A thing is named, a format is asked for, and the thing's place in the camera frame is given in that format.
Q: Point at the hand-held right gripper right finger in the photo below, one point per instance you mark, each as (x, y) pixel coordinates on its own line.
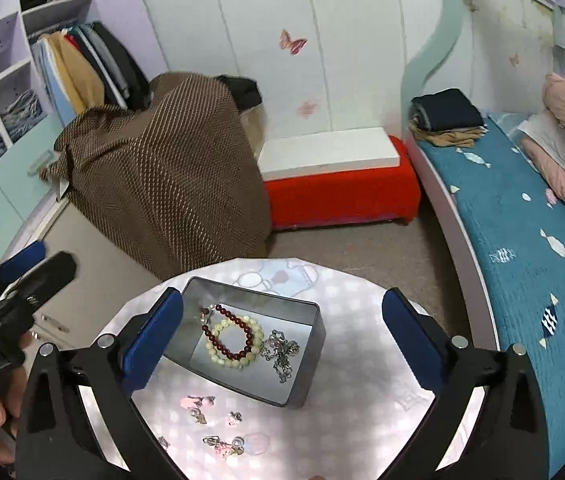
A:
(407, 332)

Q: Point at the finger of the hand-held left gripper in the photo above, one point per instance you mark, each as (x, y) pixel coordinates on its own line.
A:
(25, 257)
(52, 272)

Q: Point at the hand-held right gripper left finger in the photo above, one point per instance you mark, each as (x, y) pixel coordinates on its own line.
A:
(151, 342)

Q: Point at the pink bow charm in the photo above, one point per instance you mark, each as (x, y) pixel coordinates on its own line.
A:
(195, 401)

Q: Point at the small silver earring charm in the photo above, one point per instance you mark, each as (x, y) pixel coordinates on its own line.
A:
(197, 416)

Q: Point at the grey metal tin box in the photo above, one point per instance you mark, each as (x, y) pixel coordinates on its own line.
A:
(307, 360)

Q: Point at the small pink round charm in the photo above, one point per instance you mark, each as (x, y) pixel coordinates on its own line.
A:
(235, 417)

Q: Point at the translucent pink pendant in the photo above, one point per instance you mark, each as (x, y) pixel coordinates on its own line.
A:
(258, 442)

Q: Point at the lilac and mint wardrobe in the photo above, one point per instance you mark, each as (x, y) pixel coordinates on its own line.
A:
(17, 180)

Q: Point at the folded striped blue clothes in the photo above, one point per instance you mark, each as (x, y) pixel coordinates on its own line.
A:
(22, 112)

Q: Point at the brown patterned blanket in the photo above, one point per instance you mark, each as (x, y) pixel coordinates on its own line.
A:
(162, 175)

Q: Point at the red bench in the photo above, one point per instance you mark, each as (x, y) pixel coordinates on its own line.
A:
(342, 195)

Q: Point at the teal printed bed blanket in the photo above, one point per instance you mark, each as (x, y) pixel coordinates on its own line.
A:
(522, 220)

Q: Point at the white flat box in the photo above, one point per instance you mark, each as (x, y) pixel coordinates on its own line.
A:
(327, 152)

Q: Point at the folded tan garment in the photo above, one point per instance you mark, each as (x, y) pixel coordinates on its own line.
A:
(450, 137)

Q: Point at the row of hanging clothes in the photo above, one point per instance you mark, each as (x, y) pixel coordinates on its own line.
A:
(87, 65)

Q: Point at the folded navy garment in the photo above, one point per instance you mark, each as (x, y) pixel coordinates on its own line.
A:
(445, 107)

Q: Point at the white pillow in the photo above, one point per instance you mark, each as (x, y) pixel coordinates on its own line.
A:
(545, 135)

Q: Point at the small pink butterfly sticker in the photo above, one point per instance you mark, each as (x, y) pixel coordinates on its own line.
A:
(307, 110)

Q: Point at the black garment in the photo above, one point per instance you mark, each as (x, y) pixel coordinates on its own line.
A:
(240, 90)

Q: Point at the pink quilt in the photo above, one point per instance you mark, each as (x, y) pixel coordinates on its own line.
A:
(562, 105)

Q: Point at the mint wavy headboard panel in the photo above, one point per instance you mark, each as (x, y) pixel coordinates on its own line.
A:
(435, 50)

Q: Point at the large pink butterfly sticker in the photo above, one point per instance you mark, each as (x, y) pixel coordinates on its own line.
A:
(292, 42)

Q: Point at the pale bed frame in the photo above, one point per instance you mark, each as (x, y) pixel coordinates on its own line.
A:
(457, 240)

